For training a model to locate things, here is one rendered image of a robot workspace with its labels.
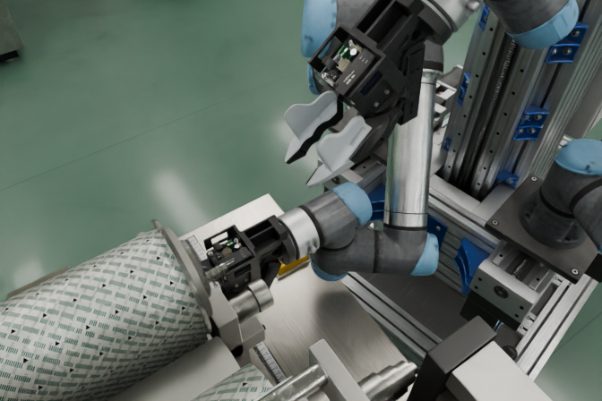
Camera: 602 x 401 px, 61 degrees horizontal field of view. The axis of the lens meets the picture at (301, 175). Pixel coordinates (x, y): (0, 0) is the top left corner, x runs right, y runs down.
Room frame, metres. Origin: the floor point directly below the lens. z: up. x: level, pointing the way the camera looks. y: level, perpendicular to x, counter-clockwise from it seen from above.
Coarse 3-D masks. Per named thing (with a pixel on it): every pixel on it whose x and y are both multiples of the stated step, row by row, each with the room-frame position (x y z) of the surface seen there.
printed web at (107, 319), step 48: (144, 240) 0.33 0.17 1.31; (48, 288) 0.27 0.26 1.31; (96, 288) 0.27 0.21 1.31; (144, 288) 0.27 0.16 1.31; (0, 336) 0.22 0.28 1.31; (48, 336) 0.22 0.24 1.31; (96, 336) 0.23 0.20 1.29; (144, 336) 0.24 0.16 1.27; (192, 336) 0.26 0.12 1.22; (0, 384) 0.18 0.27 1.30; (48, 384) 0.19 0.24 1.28; (96, 384) 0.20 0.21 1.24; (240, 384) 0.14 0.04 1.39
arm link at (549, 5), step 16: (496, 0) 0.50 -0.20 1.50; (512, 0) 0.49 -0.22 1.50; (528, 0) 0.49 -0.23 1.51; (544, 0) 0.49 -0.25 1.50; (560, 0) 0.50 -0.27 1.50; (496, 16) 0.53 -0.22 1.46; (512, 16) 0.50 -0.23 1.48; (528, 16) 0.49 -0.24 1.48; (544, 16) 0.49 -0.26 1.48; (560, 16) 0.50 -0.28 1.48; (576, 16) 0.51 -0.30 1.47; (512, 32) 0.51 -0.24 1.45; (528, 32) 0.50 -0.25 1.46; (544, 32) 0.50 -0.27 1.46; (560, 32) 0.50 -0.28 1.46; (528, 48) 0.51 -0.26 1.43
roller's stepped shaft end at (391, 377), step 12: (372, 372) 0.17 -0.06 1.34; (384, 372) 0.17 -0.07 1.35; (396, 372) 0.17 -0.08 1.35; (408, 372) 0.17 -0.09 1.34; (360, 384) 0.16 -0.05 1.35; (372, 384) 0.16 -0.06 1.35; (384, 384) 0.16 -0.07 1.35; (396, 384) 0.16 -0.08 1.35; (408, 384) 0.16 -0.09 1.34; (372, 396) 0.15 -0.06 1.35; (384, 396) 0.15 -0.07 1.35; (396, 396) 0.15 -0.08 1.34
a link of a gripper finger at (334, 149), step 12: (360, 120) 0.40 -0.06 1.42; (348, 132) 0.39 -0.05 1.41; (360, 132) 0.40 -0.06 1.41; (324, 144) 0.37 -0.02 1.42; (336, 144) 0.38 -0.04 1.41; (348, 144) 0.39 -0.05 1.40; (324, 156) 0.37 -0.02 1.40; (336, 156) 0.38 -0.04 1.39; (348, 156) 0.38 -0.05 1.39; (324, 168) 0.38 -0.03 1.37; (336, 168) 0.37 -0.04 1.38; (312, 180) 0.37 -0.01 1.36; (324, 180) 0.37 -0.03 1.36
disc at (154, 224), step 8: (152, 224) 0.36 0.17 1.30; (160, 232) 0.33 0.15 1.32; (168, 240) 0.32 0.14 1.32; (176, 256) 0.30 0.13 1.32; (184, 264) 0.29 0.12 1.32; (184, 272) 0.29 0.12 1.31; (192, 280) 0.28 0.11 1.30; (192, 288) 0.28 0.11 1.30; (200, 296) 0.27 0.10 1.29; (200, 304) 0.27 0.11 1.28; (208, 320) 0.26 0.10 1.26; (208, 328) 0.26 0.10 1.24
